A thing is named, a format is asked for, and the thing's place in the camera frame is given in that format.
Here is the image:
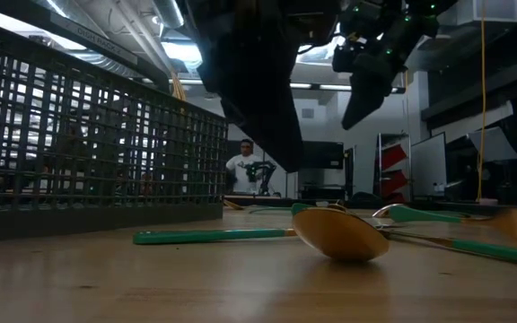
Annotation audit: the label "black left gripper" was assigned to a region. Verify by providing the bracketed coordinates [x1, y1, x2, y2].
[186, 0, 345, 174]

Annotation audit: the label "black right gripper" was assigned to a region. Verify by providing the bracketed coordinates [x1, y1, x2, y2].
[332, 42, 403, 132]

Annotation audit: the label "gold spoon green handle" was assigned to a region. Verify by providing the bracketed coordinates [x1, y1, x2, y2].
[132, 205, 390, 264]

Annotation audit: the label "grey mesh silverware basket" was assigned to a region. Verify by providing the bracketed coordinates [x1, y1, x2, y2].
[0, 2, 229, 243]

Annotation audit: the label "long ceiling light strip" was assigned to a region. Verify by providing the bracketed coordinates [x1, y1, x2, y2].
[168, 78, 406, 94]

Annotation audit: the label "person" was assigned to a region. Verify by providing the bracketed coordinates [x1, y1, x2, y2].
[224, 138, 264, 196]

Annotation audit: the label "red and white shelf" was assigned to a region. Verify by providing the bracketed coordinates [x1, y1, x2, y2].
[377, 132, 410, 204]

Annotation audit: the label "black television cabinet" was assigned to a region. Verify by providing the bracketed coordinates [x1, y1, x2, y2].
[298, 181, 347, 201]

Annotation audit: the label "white whiteboard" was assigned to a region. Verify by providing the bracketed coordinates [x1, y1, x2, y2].
[409, 132, 448, 199]

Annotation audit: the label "grey tilted panel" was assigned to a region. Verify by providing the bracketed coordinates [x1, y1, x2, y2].
[467, 126, 517, 162]

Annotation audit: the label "white overhead light panel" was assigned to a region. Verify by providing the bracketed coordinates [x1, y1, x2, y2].
[437, 0, 517, 26]

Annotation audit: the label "black wall television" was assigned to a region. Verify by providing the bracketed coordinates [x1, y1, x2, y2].
[302, 141, 345, 170]

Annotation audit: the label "yellow cable bundle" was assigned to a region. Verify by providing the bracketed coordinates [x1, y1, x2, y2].
[170, 70, 188, 103]

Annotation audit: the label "yellow hanging cable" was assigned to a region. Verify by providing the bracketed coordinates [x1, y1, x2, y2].
[476, 0, 488, 203]

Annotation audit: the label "silver air duct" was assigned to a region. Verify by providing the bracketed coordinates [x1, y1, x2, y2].
[150, 0, 186, 31]

